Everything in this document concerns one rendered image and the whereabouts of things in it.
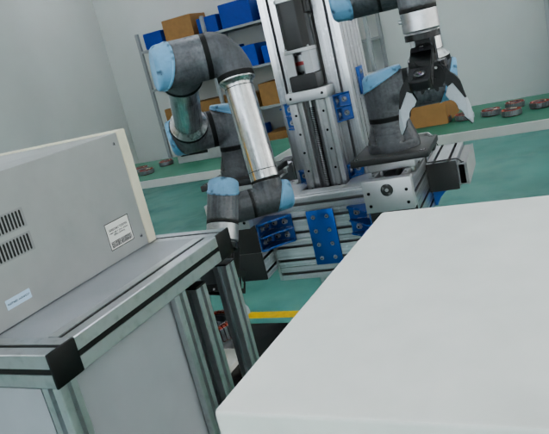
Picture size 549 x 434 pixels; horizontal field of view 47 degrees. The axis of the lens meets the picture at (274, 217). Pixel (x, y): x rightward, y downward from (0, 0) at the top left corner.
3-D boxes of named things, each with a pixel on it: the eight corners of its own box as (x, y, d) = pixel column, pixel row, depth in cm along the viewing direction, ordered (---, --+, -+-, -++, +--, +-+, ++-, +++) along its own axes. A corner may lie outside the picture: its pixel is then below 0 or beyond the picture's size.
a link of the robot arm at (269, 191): (241, 32, 170) (292, 208, 168) (201, 41, 168) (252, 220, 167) (245, 15, 158) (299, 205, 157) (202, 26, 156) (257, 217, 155)
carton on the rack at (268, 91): (277, 101, 819) (271, 79, 812) (302, 96, 801) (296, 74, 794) (263, 106, 786) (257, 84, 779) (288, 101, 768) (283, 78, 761)
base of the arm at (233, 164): (233, 170, 217) (226, 141, 215) (273, 163, 211) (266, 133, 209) (214, 182, 204) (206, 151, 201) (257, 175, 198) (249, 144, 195)
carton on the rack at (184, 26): (183, 42, 846) (177, 20, 839) (209, 34, 828) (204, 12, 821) (167, 45, 811) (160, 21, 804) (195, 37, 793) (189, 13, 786)
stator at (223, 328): (207, 323, 150) (202, 309, 149) (248, 321, 145) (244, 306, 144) (184, 349, 140) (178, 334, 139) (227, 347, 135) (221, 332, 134)
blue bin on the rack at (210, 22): (215, 33, 823) (212, 17, 818) (234, 27, 810) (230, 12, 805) (199, 35, 787) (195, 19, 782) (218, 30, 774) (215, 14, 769)
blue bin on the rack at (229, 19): (238, 27, 807) (232, 4, 800) (267, 19, 789) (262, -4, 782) (222, 29, 771) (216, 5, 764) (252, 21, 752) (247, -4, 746)
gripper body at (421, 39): (452, 83, 136) (443, 27, 133) (448, 89, 128) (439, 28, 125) (416, 91, 139) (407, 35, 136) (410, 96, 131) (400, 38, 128)
